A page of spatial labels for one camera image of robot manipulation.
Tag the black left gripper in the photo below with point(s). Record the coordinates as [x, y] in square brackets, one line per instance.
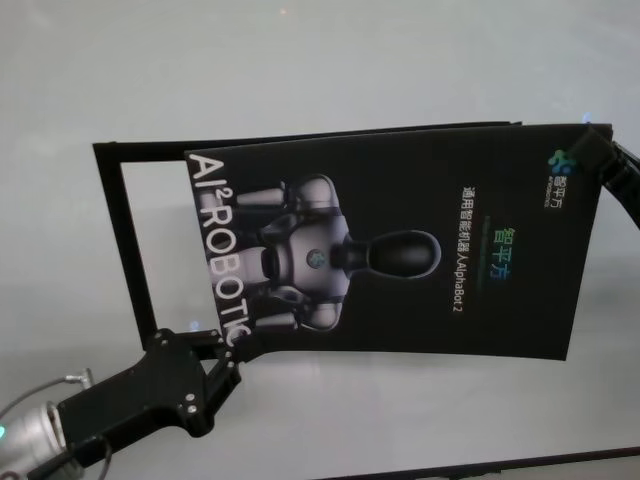
[165, 385]

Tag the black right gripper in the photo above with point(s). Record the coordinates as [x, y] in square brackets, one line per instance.
[625, 195]

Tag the black robot print poster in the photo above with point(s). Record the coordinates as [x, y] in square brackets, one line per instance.
[400, 310]

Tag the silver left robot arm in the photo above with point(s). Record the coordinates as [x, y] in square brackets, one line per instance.
[30, 440]

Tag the black tape rectangle frame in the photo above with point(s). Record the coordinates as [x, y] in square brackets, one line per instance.
[107, 200]

